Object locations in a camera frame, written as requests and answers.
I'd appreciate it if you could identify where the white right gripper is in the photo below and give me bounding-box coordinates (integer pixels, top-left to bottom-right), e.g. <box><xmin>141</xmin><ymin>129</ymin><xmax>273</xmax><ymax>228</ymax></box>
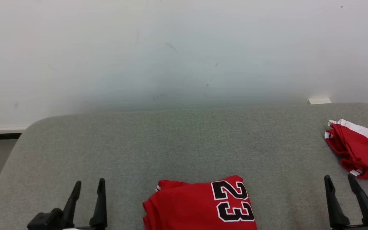
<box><xmin>324</xmin><ymin>173</ymin><xmax>368</xmax><ymax>230</ymax></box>

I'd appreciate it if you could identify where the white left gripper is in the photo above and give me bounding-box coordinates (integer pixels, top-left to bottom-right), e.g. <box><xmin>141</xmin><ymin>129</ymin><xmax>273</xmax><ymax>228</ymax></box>
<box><xmin>61</xmin><ymin>178</ymin><xmax>108</xmax><ymax>230</ymax></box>

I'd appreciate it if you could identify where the red jersey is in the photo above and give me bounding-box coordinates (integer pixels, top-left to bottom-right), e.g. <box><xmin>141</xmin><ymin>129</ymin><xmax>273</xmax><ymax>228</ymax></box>
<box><xmin>325</xmin><ymin>119</ymin><xmax>368</xmax><ymax>180</ymax></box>

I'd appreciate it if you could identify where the red jersey number 23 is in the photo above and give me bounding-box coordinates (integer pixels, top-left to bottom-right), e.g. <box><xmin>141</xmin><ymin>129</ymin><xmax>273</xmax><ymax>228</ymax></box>
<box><xmin>142</xmin><ymin>175</ymin><xmax>257</xmax><ymax>230</ymax></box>

